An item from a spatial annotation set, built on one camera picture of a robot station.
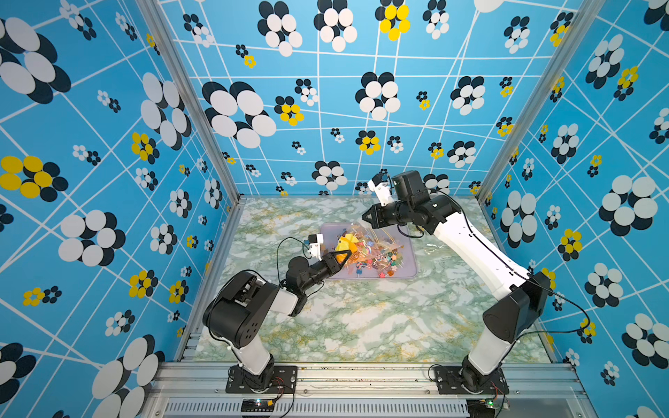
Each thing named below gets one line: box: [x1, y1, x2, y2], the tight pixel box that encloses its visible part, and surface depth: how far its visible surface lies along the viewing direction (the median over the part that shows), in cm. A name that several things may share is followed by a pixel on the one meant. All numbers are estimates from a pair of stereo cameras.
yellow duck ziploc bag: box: [334, 222, 405, 270], surface depth 84 cm
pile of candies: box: [345, 228, 405, 278], surface depth 98 cm
